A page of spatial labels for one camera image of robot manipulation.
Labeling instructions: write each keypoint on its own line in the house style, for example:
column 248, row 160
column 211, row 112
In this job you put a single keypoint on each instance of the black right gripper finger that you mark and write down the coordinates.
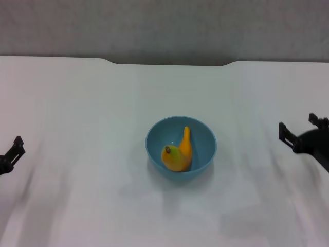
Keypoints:
column 318, row 121
column 287, row 136

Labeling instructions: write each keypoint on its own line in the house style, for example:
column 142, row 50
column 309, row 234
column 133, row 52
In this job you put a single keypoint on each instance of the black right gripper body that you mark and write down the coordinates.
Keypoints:
column 314, row 144

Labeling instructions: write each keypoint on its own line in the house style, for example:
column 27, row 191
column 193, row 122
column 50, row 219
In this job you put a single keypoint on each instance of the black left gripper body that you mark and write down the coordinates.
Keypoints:
column 4, row 166

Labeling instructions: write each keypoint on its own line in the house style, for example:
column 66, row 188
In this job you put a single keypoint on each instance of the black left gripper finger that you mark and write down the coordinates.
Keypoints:
column 16, row 150

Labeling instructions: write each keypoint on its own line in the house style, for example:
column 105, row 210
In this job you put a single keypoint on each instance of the yellow banana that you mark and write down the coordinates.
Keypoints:
column 185, row 151

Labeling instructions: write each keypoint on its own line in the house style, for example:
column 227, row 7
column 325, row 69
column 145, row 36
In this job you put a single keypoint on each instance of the blue bowl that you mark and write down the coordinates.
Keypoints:
column 159, row 136

